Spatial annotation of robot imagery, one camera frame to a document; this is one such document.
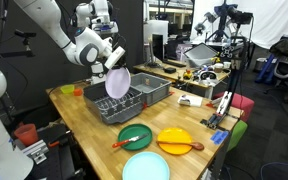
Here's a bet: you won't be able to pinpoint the red cup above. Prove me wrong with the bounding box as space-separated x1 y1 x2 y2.
13 123 40 147

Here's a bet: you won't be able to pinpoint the wooden spoon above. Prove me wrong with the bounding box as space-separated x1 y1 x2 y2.
157 139 205 151

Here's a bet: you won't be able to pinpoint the orange handled black tool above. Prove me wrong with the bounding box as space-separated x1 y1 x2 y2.
47 131 73 149

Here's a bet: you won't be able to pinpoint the black camera on clamp arm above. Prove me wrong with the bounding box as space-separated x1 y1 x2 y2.
0 29 38 60

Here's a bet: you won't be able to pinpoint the yellow toy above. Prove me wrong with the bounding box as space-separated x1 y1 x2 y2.
183 69 194 81

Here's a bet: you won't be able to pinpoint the black power adapter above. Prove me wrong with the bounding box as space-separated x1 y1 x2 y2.
163 67 178 75

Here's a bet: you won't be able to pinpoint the grey plastic bin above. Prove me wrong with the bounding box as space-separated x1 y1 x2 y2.
129 72 173 107

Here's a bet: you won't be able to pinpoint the white robot arm with gripper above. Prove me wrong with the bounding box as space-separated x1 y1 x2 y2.
0 0 117 180

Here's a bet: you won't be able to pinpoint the orange cup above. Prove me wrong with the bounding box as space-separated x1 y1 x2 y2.
73 87 84 97

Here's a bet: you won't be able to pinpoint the light blue plate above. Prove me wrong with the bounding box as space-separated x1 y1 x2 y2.
121 151 171 180

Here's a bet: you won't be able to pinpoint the black camera stand frame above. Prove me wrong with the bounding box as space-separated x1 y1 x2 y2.
200 33 250 130

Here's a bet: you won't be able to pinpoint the pinkish red stool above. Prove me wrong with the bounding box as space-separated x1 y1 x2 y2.
213 91 256 123

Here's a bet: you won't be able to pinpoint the blue tape strips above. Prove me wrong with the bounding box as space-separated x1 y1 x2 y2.
210 129 230 145

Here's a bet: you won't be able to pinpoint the tilted grey bin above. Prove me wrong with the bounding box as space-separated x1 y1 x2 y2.
183 42 218 68

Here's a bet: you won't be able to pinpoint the orange plate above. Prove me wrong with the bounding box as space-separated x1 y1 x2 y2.
156 126 194 155

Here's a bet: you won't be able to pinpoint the aluminium extrusion piece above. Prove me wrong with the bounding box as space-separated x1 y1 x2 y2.
21 139 50 165

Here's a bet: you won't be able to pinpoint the black computer monitor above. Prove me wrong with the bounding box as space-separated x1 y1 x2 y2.
151 33 166 64

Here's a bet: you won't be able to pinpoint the green stool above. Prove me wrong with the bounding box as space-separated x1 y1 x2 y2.
226 119 249 153

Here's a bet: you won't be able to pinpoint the black cutlery caddy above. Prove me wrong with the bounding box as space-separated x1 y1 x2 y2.
83 82 109 101

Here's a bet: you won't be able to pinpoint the green plate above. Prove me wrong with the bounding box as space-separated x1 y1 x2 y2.
117 123 153 151

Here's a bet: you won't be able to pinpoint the steel wire dish rack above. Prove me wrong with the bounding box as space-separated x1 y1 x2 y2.
83 81 144 125

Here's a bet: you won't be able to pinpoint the small green bowl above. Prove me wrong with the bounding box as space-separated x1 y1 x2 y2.
59 84 76 95

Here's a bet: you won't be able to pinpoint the black camera on tripod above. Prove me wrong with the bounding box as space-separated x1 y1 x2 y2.
193 0 253 43

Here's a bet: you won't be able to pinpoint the red handled knife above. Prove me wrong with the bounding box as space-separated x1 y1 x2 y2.
111 133 148 149

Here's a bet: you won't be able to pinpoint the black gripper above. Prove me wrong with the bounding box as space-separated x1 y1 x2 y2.
113 34 129 72

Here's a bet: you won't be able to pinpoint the pink plate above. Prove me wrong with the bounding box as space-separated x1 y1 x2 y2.
104 66 132 100

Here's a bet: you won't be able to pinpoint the black keyboard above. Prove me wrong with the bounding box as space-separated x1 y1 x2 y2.
162 58 187 68

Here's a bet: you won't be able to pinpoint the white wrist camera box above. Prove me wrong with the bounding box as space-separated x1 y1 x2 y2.
103 45 127 70

